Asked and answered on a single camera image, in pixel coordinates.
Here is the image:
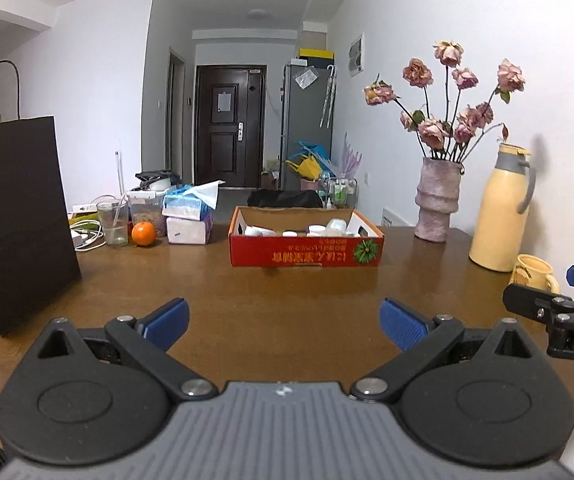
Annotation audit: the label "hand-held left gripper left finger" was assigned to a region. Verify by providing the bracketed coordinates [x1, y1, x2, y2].
[31, 297, 219, 402]

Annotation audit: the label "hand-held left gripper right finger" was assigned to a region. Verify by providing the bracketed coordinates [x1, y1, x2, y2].
[349, 298, 538, 403]

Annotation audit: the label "red cardboard box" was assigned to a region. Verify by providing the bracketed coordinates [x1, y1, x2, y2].
[229, 205, 386, 268]

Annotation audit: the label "yellow bear mug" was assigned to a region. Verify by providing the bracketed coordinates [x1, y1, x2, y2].
[510, 253, 561, 295]

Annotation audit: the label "yellow thermos jug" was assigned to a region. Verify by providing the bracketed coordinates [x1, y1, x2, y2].
[469, 142, 538, 274]

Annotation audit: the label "white tissue pack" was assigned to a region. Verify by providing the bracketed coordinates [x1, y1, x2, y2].
[166, 217, 208, 246]

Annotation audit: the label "orange fruit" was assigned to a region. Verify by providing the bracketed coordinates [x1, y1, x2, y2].
[131, 220, 158, 247]

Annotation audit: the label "clear glass cup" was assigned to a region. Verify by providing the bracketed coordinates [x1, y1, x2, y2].
[96, 199, 130, 247]

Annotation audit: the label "clear food container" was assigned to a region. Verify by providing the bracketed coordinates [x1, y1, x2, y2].
[127, 190, 166, 234]

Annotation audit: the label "blue tissue pack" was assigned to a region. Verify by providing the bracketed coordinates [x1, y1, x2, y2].
[162, 179, 226, 221]

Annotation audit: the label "pink ceramic vase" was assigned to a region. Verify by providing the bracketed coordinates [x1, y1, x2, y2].
[414, 157, 463, 244]

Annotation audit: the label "clear cart with bottles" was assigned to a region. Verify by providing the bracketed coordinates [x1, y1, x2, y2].
[319, 175, 360, 210]

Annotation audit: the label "black rack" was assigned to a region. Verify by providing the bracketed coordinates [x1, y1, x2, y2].
[135, 168, 174, 189]

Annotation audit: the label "purple decorative plant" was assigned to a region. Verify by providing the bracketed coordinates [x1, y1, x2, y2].
[329, 132, 363, 181]

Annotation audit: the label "dark brown door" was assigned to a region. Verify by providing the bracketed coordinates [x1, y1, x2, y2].
[195, 64, 267, 187]

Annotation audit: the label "black paper bag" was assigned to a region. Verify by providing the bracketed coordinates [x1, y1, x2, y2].
[0, 59, 83, 337]

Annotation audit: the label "dried pink roses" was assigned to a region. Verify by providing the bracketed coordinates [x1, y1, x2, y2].
[364, 39, 527, 164]

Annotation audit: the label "grey refrigerator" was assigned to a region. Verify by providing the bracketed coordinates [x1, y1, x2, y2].
[281, 62, 336, 191]

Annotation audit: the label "white folded umbrella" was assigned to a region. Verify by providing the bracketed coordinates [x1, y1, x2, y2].
[319, 64, 338, 130]

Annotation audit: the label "white charger cable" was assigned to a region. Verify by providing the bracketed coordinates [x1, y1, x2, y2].
[70, 219, 107, 252]

